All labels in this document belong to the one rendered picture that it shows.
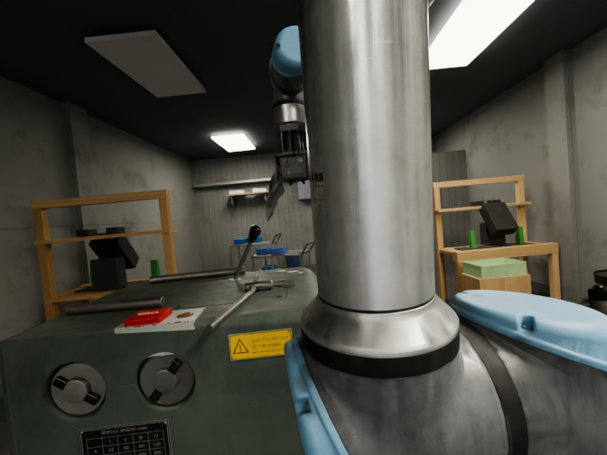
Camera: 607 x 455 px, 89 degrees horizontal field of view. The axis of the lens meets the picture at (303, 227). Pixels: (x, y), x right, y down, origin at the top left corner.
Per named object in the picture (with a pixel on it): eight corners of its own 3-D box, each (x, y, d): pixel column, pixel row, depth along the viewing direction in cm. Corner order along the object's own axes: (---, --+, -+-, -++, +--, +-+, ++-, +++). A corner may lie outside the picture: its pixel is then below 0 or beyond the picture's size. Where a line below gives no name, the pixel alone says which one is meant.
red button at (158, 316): (124, 331, 53) (123, 320, 53) (141, 320, 59) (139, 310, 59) (160, 328, 53) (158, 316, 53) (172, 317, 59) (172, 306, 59)
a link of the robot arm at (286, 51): (335, 21, 53) (322, 54, 64) (270, 21, 52) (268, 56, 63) (339, 67, 54) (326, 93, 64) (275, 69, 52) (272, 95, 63)
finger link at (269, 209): (251, 214, 66) (273, 176, 66) (257, 214, 72) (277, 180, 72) (264, 221, 66) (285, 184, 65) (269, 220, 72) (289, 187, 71)
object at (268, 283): (294, 285, 73) (246, 291, 72) (294, 276, 72) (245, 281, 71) (295, 288, 70) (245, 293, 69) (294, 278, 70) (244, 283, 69)
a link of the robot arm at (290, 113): (275, 116, 72) (310, 113, 71) (277, 136, 72) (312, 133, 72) (269, 106, 65) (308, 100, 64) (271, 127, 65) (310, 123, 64)
